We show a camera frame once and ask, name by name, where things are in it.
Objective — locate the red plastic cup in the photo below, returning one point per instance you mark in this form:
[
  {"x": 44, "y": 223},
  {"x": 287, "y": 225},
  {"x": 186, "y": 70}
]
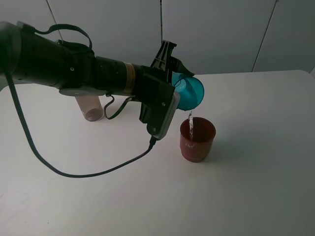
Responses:
[{"x": 196, "y": 149}]

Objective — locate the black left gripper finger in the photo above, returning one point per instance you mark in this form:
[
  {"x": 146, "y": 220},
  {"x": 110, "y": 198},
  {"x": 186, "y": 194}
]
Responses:
[{"x": 165, "y": 62}]

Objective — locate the teal translucent plastic cup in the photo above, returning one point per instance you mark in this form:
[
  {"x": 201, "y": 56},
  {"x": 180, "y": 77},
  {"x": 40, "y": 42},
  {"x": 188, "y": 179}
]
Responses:
[{"x": 190, "y": 90}]

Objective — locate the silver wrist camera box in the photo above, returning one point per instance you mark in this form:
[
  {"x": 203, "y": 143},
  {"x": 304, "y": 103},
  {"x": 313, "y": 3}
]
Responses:
[{"x": 158, "y": 126}]

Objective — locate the clear brown plastic bottle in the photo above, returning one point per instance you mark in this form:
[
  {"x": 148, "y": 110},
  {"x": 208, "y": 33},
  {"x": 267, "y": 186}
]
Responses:
[{"x": 90, "y": 107}]

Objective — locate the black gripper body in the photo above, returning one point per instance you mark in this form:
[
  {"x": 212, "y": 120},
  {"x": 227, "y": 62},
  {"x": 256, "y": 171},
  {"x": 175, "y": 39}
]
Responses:
[{"x": 154, "y": 91}]

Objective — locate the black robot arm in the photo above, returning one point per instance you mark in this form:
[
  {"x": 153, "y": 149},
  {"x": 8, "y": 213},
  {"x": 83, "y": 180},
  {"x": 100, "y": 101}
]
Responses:
[{"x": 74, "y": 69}]

